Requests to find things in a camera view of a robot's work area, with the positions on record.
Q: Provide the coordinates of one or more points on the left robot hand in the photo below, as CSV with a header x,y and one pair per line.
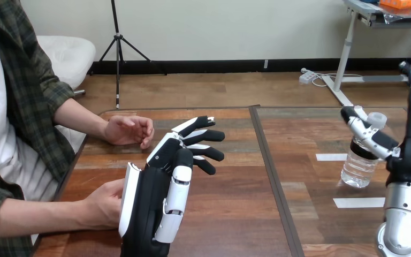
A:
x,y
148,198

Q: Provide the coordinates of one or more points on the white desk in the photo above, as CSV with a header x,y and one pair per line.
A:
x,y
354,53

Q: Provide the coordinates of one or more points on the white cushioned chair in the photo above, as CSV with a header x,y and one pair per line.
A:
x,y
65,58

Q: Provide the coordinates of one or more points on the person's hand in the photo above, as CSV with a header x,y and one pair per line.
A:
x,y
129,130
102,204

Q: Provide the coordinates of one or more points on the orange thing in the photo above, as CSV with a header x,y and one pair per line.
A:
x,y
400,3

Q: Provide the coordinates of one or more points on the black tripod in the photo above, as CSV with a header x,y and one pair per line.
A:
x,y
117,46

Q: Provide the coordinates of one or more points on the clear water bottle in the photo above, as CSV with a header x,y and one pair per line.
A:
x,y
361,159

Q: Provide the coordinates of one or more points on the person's body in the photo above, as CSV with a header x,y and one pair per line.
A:
x,y
14,106

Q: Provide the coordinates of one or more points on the person's forearm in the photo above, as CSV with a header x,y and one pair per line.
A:
x,y
79,119
39,216

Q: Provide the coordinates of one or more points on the white power strip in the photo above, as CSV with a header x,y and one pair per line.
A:
x,y
307,76

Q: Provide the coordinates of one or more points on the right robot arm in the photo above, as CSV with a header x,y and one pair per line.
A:
x,y
402,220

